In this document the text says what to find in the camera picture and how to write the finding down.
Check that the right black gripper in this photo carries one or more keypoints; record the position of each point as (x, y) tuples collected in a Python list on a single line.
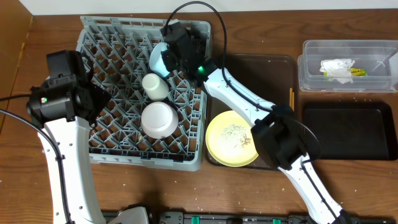
[(170, 60)]

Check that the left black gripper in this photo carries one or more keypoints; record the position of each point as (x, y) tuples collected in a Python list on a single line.
[(96, 96)]

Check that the light blue bowl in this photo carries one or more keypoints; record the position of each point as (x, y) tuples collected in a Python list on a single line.
[(156, 63)]

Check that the white cup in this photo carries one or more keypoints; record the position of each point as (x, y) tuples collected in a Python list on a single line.
[(155, 87)]

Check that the yellow plate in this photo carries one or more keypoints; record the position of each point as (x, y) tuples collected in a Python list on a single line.
[(229, 140)]

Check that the white napkin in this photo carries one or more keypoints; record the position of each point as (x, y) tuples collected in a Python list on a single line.
[(338, 63)]

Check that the yellow green snack wrapper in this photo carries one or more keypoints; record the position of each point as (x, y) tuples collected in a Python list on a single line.
[(357, 72)]

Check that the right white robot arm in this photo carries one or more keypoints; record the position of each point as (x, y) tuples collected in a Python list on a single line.
[(279, 138)]

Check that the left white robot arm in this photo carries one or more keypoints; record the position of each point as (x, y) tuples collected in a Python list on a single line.
[(66, 147)]

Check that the grey dishwasher rack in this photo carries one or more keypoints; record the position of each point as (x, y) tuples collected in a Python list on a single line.
[(120, 49)]

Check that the dark brown serving tray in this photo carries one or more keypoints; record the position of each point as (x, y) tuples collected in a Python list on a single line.
[(269, 76)]

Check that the black tray bin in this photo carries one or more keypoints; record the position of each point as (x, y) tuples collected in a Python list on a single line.
[(353, 131)]

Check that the clear plastic bin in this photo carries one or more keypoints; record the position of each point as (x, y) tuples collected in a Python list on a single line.
[(377, 57)]

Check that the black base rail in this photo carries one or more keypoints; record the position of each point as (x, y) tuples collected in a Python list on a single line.
[(180, 216)]

